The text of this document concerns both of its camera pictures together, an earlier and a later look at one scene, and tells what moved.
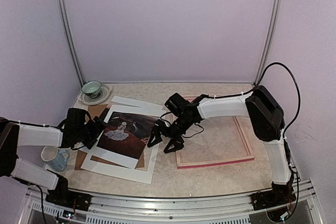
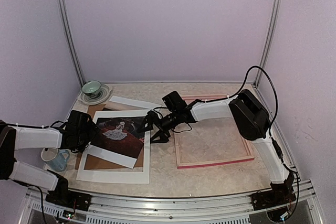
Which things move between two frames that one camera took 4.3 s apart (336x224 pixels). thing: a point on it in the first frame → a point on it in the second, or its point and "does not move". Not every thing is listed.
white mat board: [108, 162] → [125, 177]
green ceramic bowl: [91, 88] does not move
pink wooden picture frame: [217, 162] does not move
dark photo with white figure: [126, 134] does not move
